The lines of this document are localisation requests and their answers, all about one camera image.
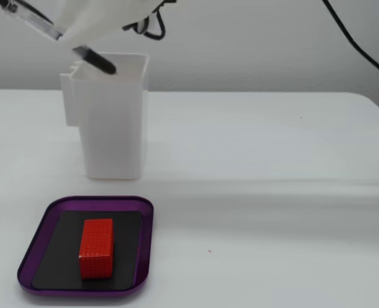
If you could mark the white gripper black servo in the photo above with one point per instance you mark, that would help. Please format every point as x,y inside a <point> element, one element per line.
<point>80,32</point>

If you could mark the clear black ballpoint pen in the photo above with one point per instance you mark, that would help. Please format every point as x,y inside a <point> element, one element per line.
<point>99,62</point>

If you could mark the white plastic pen holder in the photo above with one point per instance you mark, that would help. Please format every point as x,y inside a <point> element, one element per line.
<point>112,128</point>

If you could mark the purple metal tray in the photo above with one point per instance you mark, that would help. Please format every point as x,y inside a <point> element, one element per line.
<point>144,224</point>

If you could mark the red perforated block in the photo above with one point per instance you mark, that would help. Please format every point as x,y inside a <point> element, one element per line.
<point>96,250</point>

